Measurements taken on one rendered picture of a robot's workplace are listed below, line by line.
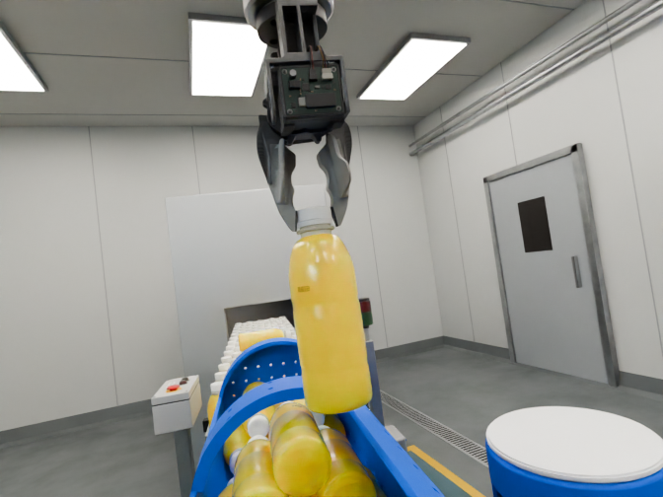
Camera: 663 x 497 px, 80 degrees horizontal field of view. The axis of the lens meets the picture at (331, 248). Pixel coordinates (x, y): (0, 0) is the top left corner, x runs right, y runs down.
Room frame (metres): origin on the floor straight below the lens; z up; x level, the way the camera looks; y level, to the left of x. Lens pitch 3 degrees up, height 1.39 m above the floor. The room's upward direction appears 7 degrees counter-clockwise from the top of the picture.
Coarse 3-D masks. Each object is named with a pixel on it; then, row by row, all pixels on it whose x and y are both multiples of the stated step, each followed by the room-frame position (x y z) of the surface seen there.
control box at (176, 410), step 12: (168, 384) 1.24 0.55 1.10; (192, 384) 1.20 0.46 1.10; (156, 396) 1.11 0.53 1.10; (168, 396) 1.11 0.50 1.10; (180, 396) 1.11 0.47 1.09; (192, 396) 1.17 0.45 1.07; (156, 408) 1.10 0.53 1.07; (168, 408) 1.11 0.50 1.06; (180, 408) 1.11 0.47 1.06; (192, 408) 1.15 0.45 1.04; (156, 420) 1.10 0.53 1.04; (168, 420) 1.10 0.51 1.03; (180, 420) 1.11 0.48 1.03; (192, 420) 1.13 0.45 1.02; (156, 432) 1.10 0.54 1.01; (168, 432) 1.11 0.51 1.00
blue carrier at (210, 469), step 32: (256, 352) 0.99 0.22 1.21; (288, 352) 1.00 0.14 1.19; (224, 384) 0.92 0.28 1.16; (288, 384) 0.57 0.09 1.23; (224, 416) 0.57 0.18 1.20; (352, 416) 0.49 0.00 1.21; (384, 448) 0.39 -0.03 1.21; (224, 480) 0.73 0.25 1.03; (384, 480) 0.62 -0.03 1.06; (416, 480) 0.34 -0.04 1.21
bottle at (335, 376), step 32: (320, 224) 0.41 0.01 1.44; (320, 256) 0.39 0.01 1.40; (320, 288) 0.39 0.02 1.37; (352, 288) 0.40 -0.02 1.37; (320, 320) 0.39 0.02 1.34; (352, 320) 0.40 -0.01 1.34; (320, 352) 0.39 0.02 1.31; (352, 352) 0.39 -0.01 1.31; (320, 384) 0.39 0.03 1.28; (352, 384) 0.39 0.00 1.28
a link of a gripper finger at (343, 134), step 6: (342, 126) 0.41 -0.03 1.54; (348, 126) 0.42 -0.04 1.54; (330, 132) 0.41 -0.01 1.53; (336, 132) 0.41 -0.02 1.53; (342, 132) 0.42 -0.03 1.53; (348, 132) 0.42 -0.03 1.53; (336, 138) 0.41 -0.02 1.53; (342, 138) 0.42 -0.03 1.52; (348, 138) 0.42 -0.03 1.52; (342, 144) 0.42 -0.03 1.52; (348, 144) 0.42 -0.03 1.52; (342, 150) 0.42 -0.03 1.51; (348, 150) 0.42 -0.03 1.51; (348, 156) 0.42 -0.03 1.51; (348, 162) 0.43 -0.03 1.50
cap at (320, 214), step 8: (304, 208) 0.41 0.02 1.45; (312, 208) 0.41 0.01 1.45; (320, 208) 0.41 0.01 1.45; (328, 208) 0.41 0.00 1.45; (304, 216) 0.41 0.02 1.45; (312, 216) 0.41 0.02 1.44; (320, 216) 0.41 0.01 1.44; (328, 216) 0.41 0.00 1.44; (304, 224) 0.41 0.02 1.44; (312, 224) 0.41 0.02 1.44
